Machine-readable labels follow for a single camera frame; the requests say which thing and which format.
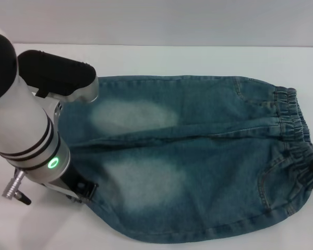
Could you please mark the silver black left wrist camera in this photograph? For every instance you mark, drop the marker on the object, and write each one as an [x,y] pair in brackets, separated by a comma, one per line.
[60,73]

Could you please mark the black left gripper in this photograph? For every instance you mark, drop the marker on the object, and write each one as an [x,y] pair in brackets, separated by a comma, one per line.
[77,185]

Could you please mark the blue denim shorts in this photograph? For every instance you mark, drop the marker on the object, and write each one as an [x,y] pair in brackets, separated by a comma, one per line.
[198,156]

